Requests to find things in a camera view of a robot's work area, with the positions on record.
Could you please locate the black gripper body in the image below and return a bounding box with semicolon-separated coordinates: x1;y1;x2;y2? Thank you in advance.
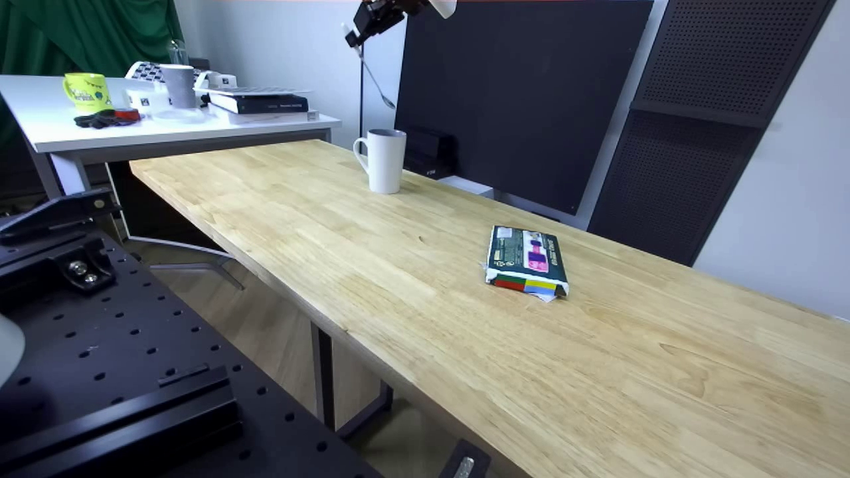
353;0;437;38

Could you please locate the white ceramic mug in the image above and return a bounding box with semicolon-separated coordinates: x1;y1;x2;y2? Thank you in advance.
350;128;409;196

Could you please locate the grey cup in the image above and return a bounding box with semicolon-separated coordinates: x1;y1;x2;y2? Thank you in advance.
158;62;201;112

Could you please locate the yellow green cup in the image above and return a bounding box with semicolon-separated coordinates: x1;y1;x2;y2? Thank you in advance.
61;68;114;115

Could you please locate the thin metal stand pole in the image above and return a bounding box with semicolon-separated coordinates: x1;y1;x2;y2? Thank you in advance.
357;40;366;140

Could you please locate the large black monitor screen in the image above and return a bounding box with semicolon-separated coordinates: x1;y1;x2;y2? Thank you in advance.
393;0;660;220

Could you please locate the small white checkered object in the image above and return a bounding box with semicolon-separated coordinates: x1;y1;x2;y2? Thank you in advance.
123;58;170;115

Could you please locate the black cabinet under side table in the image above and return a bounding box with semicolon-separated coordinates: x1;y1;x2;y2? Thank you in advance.
105;157;229;261

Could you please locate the black and red tool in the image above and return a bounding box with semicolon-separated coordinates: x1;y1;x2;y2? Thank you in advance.
71;107;144;133

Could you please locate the green flat printed box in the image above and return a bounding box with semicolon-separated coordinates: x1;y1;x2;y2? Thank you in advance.
484;224;571;305

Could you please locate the green curtain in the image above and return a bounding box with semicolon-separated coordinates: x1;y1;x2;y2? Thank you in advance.
0;0;187;79

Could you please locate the white side table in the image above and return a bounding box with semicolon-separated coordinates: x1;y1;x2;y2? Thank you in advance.
0;71;342;202

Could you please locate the black mounting block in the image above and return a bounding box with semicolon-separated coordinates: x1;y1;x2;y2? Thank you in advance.
57;249;120;298

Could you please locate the black mesh wall panel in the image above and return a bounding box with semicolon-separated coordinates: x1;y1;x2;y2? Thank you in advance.
587;0;839;267

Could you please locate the black table leg frame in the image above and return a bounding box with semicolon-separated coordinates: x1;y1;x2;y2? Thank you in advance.
308;322;398;443

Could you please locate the black clamp bracket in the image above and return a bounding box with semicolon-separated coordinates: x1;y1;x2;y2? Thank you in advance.
0;186;120;249

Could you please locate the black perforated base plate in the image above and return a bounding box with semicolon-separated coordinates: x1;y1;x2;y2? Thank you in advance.
0;232;386;478

